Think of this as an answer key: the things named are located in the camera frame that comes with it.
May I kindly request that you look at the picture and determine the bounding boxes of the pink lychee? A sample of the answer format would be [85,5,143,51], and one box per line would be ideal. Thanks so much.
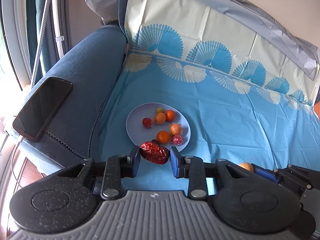
[172,134,183,146]

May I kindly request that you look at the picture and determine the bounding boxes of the small pale yellow fruit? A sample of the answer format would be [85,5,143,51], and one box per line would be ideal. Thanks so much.
[239,162,254,172]

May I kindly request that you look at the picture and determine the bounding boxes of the red cherry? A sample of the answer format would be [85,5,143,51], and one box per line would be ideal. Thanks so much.
[142,118,153,129]

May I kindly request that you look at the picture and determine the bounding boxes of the orange kumquat fruit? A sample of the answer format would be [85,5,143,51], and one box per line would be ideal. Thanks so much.
[165,109,175,122]

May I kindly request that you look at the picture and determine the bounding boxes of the small yellow-green fruit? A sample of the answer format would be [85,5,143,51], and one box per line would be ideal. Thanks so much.
[156,108,164,113]

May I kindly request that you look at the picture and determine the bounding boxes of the person's right hand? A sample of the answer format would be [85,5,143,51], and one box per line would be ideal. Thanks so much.
[313,102,320,119]

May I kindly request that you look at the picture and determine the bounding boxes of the light blue round plate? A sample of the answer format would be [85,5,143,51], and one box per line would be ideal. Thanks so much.
[125,102,191,151]

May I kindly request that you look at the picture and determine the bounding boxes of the blue fabric sofa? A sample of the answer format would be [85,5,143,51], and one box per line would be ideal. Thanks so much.
[21,0,128,174]

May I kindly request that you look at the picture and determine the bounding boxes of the black smartphone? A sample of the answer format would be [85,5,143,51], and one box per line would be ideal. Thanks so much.
[12,77,73,141]

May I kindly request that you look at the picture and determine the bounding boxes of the grey plastic cover sheet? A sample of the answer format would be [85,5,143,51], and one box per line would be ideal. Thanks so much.
[85,0,319,80]

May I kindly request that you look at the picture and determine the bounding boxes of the teal curtain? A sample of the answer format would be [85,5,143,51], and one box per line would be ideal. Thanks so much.
[25,0,59,75]

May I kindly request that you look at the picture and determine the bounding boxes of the white braided cable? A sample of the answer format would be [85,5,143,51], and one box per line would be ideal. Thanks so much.
[30,0,52,88]

